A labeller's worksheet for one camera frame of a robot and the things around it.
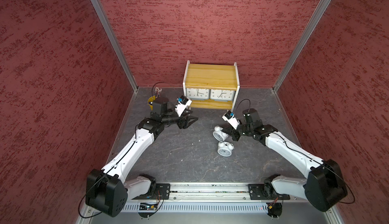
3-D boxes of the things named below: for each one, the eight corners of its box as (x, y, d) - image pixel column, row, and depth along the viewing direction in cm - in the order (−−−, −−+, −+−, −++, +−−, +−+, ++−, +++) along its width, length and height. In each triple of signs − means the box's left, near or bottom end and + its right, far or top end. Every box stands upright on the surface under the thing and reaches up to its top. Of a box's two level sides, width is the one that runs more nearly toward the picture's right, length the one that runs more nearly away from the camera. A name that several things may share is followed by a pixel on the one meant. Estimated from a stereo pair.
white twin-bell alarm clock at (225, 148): (217, 155, 88) (218, 148, 81) (217, 147, 91) (219, 140, 84) (231, 157, 87) (234, 151, 80) (231, 149, 90) (234, 143, 83)
